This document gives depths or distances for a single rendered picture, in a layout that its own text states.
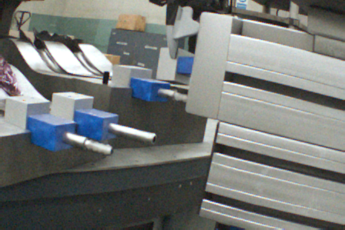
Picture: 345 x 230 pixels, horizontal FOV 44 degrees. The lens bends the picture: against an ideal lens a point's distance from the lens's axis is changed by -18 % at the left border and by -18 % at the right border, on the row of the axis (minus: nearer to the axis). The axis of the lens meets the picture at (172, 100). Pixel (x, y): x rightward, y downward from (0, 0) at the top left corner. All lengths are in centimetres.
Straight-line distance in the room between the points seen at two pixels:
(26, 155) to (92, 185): 16
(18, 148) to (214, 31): 22
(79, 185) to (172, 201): 29
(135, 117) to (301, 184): 41
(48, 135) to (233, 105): 18
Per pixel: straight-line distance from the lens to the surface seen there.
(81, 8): 973
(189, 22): 81
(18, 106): 49
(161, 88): 72
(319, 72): 38
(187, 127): 86
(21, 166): 48
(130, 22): 819
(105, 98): 70
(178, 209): 88
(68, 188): 58
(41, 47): 97
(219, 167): 42
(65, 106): 58
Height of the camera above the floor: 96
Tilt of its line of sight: 6 degrees down
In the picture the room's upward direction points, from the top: 10 degrees clockwise
